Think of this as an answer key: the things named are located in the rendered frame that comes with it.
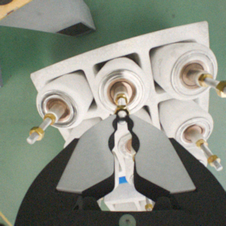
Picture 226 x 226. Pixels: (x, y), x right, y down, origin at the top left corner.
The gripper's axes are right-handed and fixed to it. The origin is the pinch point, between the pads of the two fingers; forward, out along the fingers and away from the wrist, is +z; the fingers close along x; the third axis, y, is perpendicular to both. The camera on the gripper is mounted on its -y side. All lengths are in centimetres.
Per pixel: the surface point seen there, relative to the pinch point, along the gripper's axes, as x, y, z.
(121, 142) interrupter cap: 0.0, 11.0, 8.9
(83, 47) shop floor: -11.8, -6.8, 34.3
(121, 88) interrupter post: 0.0, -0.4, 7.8
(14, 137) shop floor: -55, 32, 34
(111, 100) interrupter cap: -1.5, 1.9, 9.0
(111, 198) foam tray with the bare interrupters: -4, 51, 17
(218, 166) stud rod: 14.1, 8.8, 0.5
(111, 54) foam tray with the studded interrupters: -1.8, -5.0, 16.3
